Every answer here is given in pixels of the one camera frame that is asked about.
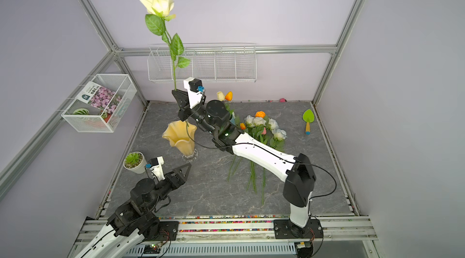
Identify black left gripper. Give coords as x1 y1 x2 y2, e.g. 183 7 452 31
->
143 162 191 212

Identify yellow wavy glass vase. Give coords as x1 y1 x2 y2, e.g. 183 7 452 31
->
162 121 198 161

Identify cream white tulip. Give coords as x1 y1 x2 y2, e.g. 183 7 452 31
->
217 92 225 101

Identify orange yellow tulip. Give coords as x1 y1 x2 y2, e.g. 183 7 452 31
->
225 92 233 101

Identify cream yellow rose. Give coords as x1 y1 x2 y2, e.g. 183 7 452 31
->
139 0 190 90

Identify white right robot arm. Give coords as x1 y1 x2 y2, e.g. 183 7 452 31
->
171 87 323 240

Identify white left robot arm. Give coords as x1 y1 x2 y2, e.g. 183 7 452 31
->
76 163 191 258

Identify seed packet purple flowers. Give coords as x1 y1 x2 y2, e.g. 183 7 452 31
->
76 81 122 114

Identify white pot green succulent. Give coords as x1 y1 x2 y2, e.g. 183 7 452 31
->
123 152 147 174

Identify orange ranunculus flower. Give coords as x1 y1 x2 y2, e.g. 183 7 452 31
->
255 111 266 118

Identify green striped ball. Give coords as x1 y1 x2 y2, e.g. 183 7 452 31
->
73 108 90 115

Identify white rose on table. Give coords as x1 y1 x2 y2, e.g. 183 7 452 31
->
272 128 287 141

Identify green garden trowel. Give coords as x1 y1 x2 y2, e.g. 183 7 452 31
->
302 109 315 135

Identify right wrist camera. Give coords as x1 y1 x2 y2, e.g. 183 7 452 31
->
184 77 205 109

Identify long white wire basket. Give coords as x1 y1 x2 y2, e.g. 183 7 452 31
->
147 43 257 83

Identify square white wire basket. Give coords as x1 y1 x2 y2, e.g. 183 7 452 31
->
61 74 137 133

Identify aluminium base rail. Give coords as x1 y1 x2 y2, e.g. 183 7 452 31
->
68 215 381 258

